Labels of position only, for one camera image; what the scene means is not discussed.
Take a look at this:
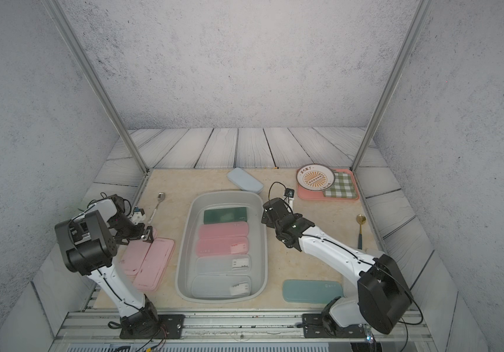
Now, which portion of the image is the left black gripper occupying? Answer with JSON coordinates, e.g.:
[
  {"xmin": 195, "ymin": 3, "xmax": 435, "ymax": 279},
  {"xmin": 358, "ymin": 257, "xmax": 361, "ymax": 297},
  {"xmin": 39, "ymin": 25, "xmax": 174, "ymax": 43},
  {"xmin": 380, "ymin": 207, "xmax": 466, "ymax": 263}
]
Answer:
[{"xmin": 108, "ymin": 216, "xmax": 155, "ymax": 244}]

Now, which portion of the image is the pink pencil case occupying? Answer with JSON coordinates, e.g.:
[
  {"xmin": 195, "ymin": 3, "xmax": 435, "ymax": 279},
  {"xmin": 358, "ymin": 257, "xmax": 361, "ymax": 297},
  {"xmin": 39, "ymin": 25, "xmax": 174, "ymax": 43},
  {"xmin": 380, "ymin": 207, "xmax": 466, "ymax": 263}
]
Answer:
[
  {"xmin": 198, "ymin": 221, "xmax": 249, "ymax": 240},
  {"xmin": 133, "ymin": 238, "xmax": 175, "ymax": 291},
  {"xmin": 196, "ymin": 237, "xmax": 249, "ymax": 258}
]

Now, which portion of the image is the dark green pencil case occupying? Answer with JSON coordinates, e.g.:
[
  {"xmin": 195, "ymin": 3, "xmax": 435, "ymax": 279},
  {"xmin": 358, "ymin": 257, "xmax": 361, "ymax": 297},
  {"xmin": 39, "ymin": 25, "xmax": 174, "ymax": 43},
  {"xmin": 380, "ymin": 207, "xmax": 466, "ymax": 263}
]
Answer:
[{"xmin": 203, "ymin": 207, "xmax": 247, "ymax": 224}]

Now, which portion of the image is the clear translucent pencil case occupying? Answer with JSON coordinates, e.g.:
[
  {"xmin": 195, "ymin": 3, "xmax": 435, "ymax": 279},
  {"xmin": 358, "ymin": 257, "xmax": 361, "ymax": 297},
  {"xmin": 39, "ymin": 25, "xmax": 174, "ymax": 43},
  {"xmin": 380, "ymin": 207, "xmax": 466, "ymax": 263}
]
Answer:
[{"xmin": 196, "ymin": 255, "xmax": 251, "ymax": 275}]

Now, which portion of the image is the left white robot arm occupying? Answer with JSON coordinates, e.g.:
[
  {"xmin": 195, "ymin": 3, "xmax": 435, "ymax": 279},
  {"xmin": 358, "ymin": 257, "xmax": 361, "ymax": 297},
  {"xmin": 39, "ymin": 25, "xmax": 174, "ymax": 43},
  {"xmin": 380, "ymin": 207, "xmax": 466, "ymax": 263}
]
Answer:
[{"xmin": 55, "ymin": 194, "xmax": 161, "ymax": 339}]

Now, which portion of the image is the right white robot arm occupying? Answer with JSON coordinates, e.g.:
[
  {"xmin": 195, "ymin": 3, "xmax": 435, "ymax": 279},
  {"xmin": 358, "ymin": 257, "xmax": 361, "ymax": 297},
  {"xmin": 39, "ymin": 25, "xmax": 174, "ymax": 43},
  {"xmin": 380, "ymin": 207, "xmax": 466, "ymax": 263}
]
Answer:
[{"xmin": 262, "ymin": 198, "xmax": 414, "ymax": 338}]

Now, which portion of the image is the light blue pencil case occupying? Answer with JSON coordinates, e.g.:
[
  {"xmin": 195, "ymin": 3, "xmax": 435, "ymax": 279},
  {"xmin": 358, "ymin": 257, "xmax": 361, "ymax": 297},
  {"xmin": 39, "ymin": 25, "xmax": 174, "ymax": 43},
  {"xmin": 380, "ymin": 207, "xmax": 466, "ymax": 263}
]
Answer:
[{"xmin": 227, "ymin": 168, "xmax": 264, "ymax": 194}]

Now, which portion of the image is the grey plastic storage box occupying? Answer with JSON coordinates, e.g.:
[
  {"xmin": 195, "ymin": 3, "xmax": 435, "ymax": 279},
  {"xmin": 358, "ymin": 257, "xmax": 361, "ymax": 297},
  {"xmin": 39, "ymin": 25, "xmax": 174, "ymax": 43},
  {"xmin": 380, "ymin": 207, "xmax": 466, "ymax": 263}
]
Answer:
[{"xmin": 176, "ymin": 191, "xmax": 268, "ymax": 304}]

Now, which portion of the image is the teal pencil case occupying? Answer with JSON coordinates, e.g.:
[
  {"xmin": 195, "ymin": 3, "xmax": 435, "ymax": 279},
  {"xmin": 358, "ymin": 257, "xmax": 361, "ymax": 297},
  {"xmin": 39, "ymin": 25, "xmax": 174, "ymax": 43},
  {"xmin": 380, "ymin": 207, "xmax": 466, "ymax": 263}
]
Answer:
[{"xmin": 282, "ymin": 280, "xmax": 344, "ymax": 304}]

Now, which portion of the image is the pink tray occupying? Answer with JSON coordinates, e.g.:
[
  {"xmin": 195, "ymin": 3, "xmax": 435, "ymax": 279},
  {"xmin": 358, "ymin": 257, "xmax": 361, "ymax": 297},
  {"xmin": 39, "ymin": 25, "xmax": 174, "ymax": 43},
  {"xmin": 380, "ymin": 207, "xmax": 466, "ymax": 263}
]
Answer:
[{"xmin": 297, "ymin": 169, "xmax": 359, "ymax": 202}]

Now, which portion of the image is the silver spoon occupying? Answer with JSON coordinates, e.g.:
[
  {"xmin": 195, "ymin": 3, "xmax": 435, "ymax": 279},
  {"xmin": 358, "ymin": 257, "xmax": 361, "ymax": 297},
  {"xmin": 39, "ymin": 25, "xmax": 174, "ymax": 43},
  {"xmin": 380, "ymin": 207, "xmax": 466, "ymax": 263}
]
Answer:
[{"xmin": 148, "ymin": 192, "xmax": 166, "ymax": 224}]

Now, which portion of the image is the round patterned plate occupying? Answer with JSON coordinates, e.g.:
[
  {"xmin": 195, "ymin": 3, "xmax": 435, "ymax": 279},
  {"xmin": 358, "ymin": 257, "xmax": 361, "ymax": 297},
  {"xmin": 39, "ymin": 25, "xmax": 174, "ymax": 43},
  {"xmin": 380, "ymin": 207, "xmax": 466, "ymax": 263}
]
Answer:
[{"xmin": 296, "ymin": 164, "xmax": 335, "ymax": 192}]

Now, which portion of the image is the green checkered cloth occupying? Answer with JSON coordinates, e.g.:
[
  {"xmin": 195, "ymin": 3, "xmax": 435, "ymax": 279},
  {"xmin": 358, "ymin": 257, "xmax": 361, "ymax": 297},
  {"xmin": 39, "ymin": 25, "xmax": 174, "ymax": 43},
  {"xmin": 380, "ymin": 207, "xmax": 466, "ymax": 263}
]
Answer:
[{"xmin": 323, "ymin": 172, "xmax": 358, "ymax": 199}]

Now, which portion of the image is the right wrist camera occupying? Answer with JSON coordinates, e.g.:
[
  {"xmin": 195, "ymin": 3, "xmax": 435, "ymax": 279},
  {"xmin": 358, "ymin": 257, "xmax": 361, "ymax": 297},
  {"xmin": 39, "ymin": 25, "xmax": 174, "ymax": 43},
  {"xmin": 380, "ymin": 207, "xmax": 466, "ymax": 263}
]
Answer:
[{"xmin": 284, "ymin": 188, "xmax": 295, "ymax": 212}]

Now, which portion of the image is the gold spoon dark handle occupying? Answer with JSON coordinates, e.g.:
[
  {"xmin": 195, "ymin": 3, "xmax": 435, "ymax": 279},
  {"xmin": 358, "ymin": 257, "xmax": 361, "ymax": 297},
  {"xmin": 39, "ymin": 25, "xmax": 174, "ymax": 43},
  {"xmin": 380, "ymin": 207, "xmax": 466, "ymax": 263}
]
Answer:
[{"xmin": 356, "ymin": 214, "xmax": 367, "ymax": 250}]

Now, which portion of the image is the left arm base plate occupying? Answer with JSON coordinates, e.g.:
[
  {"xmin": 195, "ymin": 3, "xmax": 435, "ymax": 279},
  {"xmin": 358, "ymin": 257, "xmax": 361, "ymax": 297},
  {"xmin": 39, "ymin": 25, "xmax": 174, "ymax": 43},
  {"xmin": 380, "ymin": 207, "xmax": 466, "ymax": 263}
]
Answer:
[{"xmin": 119, "ymin": 313, "xmax": 185, "ymax": 340}]

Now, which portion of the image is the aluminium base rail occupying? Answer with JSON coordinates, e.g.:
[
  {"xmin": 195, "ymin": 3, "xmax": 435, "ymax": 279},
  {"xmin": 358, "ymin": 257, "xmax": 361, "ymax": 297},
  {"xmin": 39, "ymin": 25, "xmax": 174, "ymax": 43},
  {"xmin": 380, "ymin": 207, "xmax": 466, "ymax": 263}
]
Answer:
[{"xmin": 54, "ymin": 309, "xmax": 437, "ymax": 351}]

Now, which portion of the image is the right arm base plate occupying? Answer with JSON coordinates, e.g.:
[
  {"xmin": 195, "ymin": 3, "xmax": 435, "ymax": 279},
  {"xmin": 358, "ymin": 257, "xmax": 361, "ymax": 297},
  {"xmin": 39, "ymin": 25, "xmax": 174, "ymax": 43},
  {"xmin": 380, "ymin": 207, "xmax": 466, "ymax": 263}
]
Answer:
[{"xmin": 300, "ymin": 313, "xmax": 366, "ymax": 339}]

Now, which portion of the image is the left aluminium frame post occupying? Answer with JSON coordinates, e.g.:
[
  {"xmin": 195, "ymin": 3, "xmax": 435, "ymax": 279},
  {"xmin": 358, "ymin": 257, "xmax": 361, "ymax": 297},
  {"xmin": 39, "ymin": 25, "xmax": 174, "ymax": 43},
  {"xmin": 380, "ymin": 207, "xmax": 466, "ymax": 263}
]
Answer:
[{"xmin": 42, "ymin": 0, "xmax": 149, "ymax": 175}]

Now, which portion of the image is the aluminium frame post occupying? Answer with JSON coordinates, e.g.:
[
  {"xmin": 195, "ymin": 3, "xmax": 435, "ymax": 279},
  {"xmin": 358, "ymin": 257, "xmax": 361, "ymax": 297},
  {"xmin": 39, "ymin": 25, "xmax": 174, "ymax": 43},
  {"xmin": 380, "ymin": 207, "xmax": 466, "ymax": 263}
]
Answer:
[
  {"xmin": 42, "ymin": 0, "xmax": 149, "ymax": 175},
  {"xmin": 350, "ymin": 0, "xmax": 434, "ymax": 173}
]

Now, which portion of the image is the right aluminium frame post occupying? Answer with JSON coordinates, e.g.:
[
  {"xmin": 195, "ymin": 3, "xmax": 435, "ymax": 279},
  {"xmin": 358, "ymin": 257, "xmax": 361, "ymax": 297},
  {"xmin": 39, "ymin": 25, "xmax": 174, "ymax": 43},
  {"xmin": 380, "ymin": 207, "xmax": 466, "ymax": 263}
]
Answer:
[{"xmin": 350, "ymin": 0, "xmax": 434, "ymax": 173}]

